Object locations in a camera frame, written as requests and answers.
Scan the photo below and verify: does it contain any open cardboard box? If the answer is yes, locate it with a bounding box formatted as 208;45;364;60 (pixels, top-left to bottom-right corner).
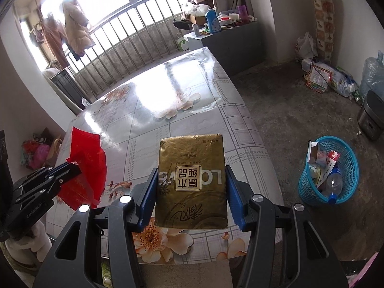
186;13;208;26

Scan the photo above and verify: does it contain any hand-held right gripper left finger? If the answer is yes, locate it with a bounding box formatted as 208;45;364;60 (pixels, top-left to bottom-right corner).
32;167;159;288

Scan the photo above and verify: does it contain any pink floral cloth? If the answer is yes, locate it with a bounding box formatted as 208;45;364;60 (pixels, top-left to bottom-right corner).
350;254;379;288

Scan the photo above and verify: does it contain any red and white package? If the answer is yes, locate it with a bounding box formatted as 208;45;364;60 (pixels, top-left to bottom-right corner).
326;151;342;169

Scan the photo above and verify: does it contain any blue detergent bottle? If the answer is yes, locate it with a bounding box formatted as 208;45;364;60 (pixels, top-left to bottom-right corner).
204;7;222;34

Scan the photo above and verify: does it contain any blue plastic basket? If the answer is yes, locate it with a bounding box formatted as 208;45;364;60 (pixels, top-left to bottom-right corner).
298;136;360;207

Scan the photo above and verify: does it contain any grey rice cooker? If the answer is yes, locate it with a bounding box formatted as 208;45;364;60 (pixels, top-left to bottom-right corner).
357;88;384;142

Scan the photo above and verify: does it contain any grey cabinet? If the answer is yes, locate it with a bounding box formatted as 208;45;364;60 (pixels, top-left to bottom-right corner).
183;21;266;76

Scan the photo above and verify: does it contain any crumpled plastic bags pile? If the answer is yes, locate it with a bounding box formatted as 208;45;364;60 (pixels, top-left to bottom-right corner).
331;66;361;98

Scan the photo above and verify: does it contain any gold tissue pack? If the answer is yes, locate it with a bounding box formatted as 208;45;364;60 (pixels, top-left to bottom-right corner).
154;132;229;230

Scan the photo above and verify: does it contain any patterned cardboard board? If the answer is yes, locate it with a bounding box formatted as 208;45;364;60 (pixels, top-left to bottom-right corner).
310;0;334;61

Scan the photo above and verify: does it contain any clear bag with papers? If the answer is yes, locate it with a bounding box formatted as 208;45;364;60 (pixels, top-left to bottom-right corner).
304;61;334;94

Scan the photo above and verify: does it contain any hanging pink coat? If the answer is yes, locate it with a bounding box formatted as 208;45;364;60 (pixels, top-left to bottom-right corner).
40;13;70;68

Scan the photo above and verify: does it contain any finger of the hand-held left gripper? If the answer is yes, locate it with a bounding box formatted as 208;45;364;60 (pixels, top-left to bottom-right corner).
13;162;82;194
16;171;82;209

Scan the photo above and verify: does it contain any metal window railing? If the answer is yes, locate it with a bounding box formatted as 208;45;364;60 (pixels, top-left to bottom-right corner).
49;0;208;97

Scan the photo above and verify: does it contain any pink mesh bag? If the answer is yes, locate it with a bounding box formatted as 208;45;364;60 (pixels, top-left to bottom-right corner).
31;144;50;170

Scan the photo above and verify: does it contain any large clear water jug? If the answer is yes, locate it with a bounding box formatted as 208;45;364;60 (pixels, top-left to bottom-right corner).
359;51;384;97

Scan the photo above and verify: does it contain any green and white appliance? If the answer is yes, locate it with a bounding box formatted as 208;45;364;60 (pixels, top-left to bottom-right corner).
177;33;192;52

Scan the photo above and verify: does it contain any plastic cola bottle blue cap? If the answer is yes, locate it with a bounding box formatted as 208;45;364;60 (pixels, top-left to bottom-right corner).
325;168;344;204

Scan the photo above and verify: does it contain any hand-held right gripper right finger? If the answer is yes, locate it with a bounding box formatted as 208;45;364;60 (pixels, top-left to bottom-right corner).
225;165;348;288

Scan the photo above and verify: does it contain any hanging cream jacket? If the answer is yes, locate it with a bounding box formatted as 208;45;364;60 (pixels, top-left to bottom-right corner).
61;0;95;58

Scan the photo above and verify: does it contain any white plastic bag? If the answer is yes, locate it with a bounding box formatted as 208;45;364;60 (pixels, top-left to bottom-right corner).
295;31;317;61

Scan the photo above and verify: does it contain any red mesh bag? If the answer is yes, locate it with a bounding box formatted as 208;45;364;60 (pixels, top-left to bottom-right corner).
22;140;40;154

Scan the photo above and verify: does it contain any red snack wrapper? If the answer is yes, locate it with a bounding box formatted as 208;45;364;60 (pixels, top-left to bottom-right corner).
56;126;108;210

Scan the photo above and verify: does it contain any pile of clothes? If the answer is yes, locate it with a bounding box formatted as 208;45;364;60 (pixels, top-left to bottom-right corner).
180;0;214;17

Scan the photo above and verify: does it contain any brown paper bag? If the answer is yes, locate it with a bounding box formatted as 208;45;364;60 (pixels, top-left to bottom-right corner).
45;138;64;169

